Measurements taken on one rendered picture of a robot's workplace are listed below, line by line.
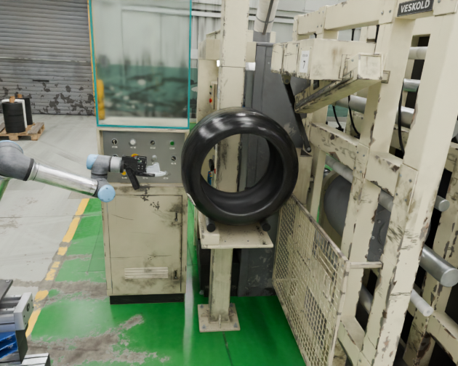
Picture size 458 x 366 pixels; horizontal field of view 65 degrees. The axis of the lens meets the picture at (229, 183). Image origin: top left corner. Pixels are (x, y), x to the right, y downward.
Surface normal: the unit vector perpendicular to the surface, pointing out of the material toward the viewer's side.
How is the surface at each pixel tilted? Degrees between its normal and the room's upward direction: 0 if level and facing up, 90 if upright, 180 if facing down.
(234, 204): 35
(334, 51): 90
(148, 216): 90
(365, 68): 72
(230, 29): 90
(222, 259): 90
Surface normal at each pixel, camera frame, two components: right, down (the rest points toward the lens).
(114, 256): 0.13, 0.33
